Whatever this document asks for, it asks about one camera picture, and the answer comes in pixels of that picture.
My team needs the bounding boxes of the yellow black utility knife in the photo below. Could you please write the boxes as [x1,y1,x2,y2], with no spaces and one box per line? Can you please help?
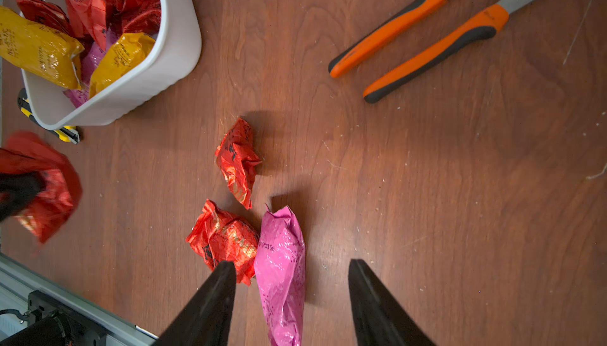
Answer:
[16,87,82,145]

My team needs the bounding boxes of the aluminium front rail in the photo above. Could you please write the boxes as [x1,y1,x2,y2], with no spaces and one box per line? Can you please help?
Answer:
[1,254,158,345]

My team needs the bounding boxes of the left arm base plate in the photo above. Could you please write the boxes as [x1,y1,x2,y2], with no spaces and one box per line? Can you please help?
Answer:
[1,290,108,346]

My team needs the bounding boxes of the yellow tea bag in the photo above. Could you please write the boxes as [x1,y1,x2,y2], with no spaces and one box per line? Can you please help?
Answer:
[89,33,156,99]

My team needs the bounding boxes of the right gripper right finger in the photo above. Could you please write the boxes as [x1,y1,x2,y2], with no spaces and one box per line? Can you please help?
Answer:
[348,259,434,345]

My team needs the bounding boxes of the orange tea bag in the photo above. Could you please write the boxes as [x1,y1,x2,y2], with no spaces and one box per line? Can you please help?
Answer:
[1,6,85,89]

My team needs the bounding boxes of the red tea bag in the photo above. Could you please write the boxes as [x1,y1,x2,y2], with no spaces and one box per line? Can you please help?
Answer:
[1,131,82,244]
[186,200,259,286]
[215,118,262,210]

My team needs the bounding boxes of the orange handled pliers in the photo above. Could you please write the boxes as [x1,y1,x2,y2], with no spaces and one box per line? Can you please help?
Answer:
[328,0,594,105]

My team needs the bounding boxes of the white storage box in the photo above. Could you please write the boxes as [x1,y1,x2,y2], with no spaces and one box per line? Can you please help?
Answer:
[21,0,202,130]

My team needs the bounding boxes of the red tea bags in box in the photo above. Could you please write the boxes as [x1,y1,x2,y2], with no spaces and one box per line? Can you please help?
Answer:
[15,0,162,50]

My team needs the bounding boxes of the pink tea bag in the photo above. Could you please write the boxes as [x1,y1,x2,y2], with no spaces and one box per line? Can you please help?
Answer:
[254,206,306,345]
[63,29,118,108]

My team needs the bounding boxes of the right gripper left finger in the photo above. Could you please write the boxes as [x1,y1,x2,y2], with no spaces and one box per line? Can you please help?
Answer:
[155,262,236,345]

